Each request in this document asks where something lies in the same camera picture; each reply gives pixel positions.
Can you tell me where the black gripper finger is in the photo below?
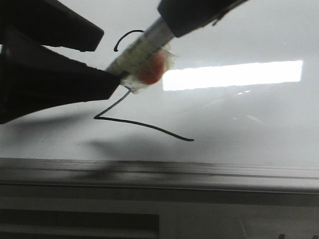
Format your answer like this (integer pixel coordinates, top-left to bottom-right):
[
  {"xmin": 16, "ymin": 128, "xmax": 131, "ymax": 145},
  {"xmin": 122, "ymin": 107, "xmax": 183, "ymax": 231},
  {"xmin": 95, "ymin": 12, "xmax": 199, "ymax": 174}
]
[
  {"xmin": 0, "ymin": 27, "xmax": 120, "ymax": 124},
  {"xmin": 158, "ymin": 0, "xmax": 246, "ymax": 38}
]

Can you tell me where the white marker with black cap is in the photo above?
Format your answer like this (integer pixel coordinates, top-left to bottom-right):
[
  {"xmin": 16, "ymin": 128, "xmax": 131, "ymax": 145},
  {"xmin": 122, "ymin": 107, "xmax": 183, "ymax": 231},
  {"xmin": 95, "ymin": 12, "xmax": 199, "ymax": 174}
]
[{"xmin": 106, "ymin": 17, "xmax": 174, "ymax": 94}]

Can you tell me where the white whiteboard with aluminium frame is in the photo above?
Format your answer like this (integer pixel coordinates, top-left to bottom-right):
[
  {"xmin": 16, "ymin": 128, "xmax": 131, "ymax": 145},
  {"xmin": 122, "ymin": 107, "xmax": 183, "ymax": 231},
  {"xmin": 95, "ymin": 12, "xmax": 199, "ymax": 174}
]
[{"xmin": 0, "ymin": 0, "xmax": 319, "ymax": 239}]

